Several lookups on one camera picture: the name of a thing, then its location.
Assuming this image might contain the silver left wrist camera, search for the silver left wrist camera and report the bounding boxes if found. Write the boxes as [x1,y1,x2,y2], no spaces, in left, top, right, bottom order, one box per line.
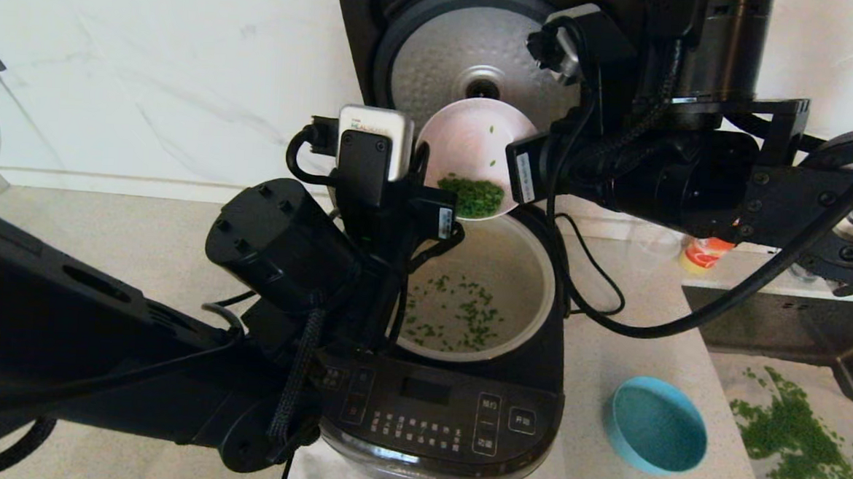
[335,104,416,184]

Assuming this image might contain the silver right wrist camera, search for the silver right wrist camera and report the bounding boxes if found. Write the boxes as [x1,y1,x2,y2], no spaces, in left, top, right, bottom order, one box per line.
[540,1,638,90]

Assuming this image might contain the steel sink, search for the steel sink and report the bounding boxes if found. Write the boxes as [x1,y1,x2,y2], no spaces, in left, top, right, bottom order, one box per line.
[669,279,853,479]

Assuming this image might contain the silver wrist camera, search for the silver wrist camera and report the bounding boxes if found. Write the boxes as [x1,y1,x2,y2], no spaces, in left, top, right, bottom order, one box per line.
[540,1,638,90]
[335,104,416,184]

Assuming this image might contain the black rice cooker lid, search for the black rice cooker lid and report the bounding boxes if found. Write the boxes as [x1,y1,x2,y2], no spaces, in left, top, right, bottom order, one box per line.
[324,0,666,212]

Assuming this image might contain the pink bowl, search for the pink bowl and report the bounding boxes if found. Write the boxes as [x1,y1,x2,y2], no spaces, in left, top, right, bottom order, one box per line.
[411,95,542,225]

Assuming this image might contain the cream inner pot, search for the cream inner pot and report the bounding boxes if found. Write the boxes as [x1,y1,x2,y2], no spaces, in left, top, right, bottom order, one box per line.
[391,208,560,369]

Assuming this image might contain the black power cable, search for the black power cable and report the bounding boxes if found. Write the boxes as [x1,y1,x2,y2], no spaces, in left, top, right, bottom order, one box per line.
[550,214,629,318]

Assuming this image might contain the orange yellow detergent bottle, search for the orange yellow detergent bottle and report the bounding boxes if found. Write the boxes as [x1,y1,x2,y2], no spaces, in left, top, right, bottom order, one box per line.
[679,235,736,277]

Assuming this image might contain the blue bowl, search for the blue bowl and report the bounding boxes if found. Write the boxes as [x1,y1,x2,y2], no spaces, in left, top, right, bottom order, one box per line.
[601,374,709,479]

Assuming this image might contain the smooth black arm cable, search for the smooth black arm cable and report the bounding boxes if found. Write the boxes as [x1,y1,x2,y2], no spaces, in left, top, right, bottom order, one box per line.
[0,414,59,479]

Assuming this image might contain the long black camera cable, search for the long black camera cable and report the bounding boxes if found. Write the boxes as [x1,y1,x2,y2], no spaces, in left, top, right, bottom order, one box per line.
[511,15,853,350]

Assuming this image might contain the spilled green grains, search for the spilled green grains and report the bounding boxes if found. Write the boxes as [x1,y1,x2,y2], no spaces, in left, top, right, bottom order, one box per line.
[723,364,853,479]

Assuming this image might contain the black rice cooker body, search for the black rice cooker body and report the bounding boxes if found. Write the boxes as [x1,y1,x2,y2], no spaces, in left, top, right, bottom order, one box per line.
[312,194,575,479]

